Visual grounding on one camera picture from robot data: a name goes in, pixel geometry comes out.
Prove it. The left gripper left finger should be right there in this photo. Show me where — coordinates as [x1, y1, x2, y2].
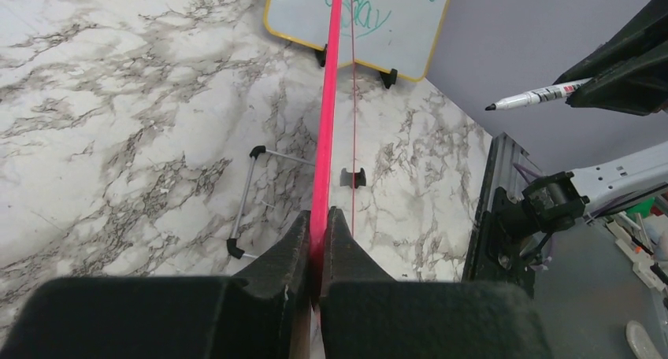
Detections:
[1, 211, 310, 358]

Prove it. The black yellow-board foot clip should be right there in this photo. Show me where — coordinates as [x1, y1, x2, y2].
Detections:
[379, 68, 398, 90]
[314, 44, 328, 68]

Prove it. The red framed whiteboard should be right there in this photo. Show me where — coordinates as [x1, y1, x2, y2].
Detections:
[307, 0, 361, 359]

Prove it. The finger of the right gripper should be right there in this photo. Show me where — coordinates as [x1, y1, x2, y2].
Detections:
[566, 42, 667, 116]
[556, 0, 667, 83]

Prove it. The yellow framed whiteboard with writing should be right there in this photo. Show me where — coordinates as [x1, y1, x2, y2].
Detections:
[264, 0, 450, 82]

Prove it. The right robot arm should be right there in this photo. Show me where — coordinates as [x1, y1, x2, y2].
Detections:
[462, 0, 667, 294]

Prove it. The black whiteboard foot clip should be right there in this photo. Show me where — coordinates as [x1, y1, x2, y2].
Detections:
[340, 168, 367, 189]

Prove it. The white whiteboard marker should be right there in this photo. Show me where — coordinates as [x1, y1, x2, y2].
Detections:
[485, 78, 592, 111]

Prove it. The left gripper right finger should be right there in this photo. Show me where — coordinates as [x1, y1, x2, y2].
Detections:
[319, 208, 552, 358]

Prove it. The metal whiteboard stand leg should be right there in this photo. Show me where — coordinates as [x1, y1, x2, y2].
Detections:
[225, 144, 317, 261]

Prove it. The aluminium front frame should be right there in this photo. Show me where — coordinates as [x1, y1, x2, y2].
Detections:
[462, 133, 539, 297]

